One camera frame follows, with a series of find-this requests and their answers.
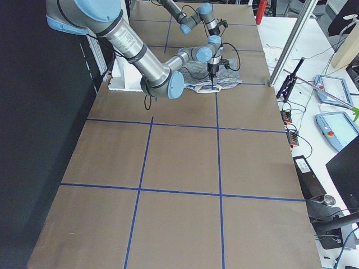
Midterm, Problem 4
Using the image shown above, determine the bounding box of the red cylinder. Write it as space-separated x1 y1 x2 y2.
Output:
255 0 268 25

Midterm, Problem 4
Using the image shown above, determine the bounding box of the blue teach pendant near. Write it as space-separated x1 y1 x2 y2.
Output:
315 112 358 151

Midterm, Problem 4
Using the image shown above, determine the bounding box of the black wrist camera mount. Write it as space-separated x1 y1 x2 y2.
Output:
217 18 228 29
219 58 232 70

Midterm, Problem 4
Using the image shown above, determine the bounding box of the striped polo shirt white collar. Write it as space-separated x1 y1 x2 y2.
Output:
179 61 242 94

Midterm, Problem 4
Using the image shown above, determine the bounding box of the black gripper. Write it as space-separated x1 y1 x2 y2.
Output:
209 25 220 36
207 57 221 90

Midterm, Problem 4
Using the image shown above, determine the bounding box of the blue teach pendant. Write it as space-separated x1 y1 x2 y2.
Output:
315 112 358 151
315 75 353 107

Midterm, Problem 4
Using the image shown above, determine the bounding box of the aluminium frame post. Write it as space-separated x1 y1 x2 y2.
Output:
268 0 318 87

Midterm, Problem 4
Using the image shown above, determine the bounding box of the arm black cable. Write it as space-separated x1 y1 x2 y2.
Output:
143 41 242 110

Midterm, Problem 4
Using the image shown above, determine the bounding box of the orange black usb hub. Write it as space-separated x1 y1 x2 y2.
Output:
286 129 299 148

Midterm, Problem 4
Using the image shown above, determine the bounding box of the black monitor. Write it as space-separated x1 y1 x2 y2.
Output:
326 138 358 213

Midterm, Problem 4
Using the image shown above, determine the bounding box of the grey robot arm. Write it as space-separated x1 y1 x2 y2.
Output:
157 0 228 36
46 1 222 99

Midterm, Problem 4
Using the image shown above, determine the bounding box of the long grabber stick green tip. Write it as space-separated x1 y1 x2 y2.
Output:
295 75 359 122

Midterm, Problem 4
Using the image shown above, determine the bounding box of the black box with label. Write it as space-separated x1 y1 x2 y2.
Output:
293 155 326 200

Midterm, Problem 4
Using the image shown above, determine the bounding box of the blue teach pendant far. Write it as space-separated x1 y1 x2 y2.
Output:
315 75 353 107

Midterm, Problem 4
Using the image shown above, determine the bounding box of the black clamp stand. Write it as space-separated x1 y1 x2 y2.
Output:
276 57 305 103

